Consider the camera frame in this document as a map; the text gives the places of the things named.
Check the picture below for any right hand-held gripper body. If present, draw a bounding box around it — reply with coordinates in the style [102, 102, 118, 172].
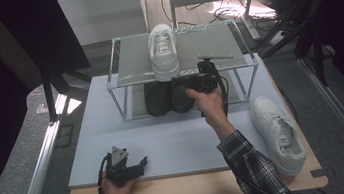
[181, 51, 239, 98]

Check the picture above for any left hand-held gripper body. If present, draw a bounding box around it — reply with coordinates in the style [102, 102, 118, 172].
[101, 142, 147, 189]

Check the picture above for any black slipper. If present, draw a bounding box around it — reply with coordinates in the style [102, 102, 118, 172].
[142, 79, 174, 118]
[167, 78, 198, 115]

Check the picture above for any white sneaker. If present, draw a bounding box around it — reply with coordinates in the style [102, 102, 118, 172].
[144, 21, 183, 83]
[248, 90, 310, 181]

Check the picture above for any metal two-tier shoe rack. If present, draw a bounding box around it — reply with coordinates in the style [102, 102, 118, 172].
[99, 16, 266, 124]

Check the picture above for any person's right hand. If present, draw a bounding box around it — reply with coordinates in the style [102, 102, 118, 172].
[185, 83, 230, 132]

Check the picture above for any light grey board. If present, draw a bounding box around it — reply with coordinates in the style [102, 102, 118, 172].
[55, 48, 303, 191]

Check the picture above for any dark floor hatch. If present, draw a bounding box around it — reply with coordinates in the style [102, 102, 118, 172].
[52, 123, 78, 150]

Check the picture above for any black metal stand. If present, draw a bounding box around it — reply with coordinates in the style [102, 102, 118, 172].
[251, 5, 339, 95]
[39, 61, 98, 123]

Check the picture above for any right hand-held gripper cable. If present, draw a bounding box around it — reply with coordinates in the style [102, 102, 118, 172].
[205, 58, 233, 120]

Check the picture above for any hand-held gripper cable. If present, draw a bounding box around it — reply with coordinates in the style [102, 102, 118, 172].
[205, 58, 233, 120]
[92, 152, 117, 194]

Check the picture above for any left hand-held gripper cable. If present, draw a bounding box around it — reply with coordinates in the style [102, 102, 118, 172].
[92, 152, 117, 194]

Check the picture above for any bundle of floor cables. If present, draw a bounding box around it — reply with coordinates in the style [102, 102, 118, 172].
[211, 0, 280, 29]

